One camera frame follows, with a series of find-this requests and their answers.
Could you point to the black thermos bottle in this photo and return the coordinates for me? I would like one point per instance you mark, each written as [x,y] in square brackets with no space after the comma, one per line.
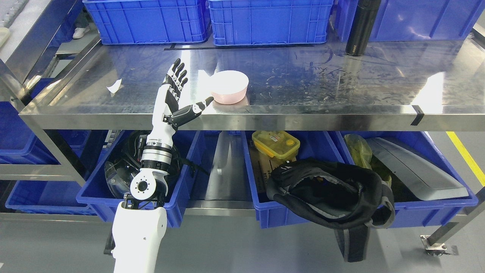
[363,23]

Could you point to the white paper scrap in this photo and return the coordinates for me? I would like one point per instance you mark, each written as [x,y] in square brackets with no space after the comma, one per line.
[113,89]

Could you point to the blue bin lower middle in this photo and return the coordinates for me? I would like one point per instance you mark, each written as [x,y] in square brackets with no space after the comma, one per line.
[321,145]

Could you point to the blue bin lower right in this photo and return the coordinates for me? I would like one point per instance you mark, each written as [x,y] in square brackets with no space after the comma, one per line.
[411,211]

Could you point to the black backpack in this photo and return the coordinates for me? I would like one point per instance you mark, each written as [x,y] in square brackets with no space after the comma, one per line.
[346,198]

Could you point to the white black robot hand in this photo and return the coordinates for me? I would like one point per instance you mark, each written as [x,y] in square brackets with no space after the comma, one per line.
[167,115]

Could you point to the stainless steel shelf rack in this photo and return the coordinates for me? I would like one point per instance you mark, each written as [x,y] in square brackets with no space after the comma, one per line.
[395,86]

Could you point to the grey plastic panel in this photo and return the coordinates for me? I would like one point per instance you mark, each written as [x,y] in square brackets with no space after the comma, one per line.
[422,177]

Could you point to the blue crate top left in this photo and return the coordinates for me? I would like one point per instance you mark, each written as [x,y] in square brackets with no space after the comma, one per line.
[149,21]

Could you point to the blue crate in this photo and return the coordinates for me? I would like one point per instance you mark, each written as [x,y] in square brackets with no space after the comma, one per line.
[269,22]
[149,21]
[425,20]

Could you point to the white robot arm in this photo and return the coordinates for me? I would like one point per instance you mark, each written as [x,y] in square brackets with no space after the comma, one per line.
[140,221]

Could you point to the blue bin lower left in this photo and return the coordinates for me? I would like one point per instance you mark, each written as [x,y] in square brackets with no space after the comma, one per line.
[96,193]

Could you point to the blue crate top right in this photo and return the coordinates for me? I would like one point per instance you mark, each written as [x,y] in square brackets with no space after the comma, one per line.
[425,20]

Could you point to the yellow green plastic bag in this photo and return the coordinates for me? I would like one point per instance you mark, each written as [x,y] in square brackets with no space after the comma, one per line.
[362,155]

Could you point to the pink ikea bowl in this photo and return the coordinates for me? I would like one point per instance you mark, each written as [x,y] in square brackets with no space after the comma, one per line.
[229,86]

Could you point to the yellow lunch box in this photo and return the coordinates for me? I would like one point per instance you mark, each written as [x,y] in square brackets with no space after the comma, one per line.
[276,144]

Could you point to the blue crate top middle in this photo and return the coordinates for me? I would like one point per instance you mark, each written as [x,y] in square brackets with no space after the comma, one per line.
[269,22]

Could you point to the blue bin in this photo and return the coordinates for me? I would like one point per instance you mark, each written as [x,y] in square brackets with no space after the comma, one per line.
[411,211]
[321,145]
[96,193]

